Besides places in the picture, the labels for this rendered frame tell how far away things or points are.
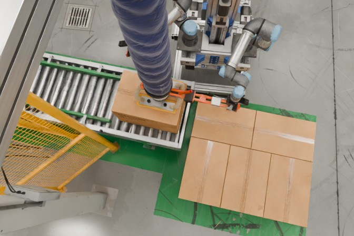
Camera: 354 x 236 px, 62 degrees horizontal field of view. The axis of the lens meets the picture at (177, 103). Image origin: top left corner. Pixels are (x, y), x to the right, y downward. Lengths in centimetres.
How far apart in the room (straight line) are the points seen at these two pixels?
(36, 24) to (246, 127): 263
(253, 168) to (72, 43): 272
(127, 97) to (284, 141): 157
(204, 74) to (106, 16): 160
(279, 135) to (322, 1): 218
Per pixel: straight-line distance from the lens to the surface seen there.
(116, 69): 315
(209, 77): 346
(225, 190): 291
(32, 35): 55
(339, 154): 388
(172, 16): 217
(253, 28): 213
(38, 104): 178
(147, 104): 244
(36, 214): 200
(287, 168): 305
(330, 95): 401
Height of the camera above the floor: 343
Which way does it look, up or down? 74 degrees down
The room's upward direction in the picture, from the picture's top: 5 degrees counter-clockwise
